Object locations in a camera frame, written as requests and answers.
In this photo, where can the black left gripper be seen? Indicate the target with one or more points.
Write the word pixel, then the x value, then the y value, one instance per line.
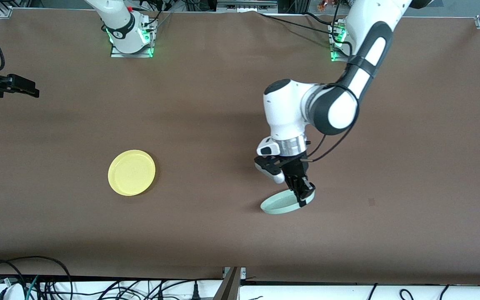
pixel 294 167

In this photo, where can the pale green round plate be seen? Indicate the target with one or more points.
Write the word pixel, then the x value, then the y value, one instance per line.
pixel 279 205

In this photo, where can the yellow round plate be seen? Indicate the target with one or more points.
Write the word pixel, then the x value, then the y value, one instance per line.
pixel 131 173

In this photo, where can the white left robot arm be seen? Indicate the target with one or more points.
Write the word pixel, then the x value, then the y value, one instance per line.
pixel 290 108

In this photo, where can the brown table cover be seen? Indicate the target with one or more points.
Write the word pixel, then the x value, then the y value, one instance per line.
pixel 206 104

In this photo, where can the black power plug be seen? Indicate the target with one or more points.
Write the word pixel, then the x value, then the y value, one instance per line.
pixel 196 291

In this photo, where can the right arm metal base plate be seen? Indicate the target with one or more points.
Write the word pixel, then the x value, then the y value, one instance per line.
pixel 131 55

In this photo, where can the aluminium frame post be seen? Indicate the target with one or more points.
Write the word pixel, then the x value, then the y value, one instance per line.
pixel 232 285

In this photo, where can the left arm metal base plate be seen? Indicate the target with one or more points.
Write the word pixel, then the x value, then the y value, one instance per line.
pixel 336 58

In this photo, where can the aluminium frame beam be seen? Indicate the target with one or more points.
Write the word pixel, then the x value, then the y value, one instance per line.
pixel 246 4

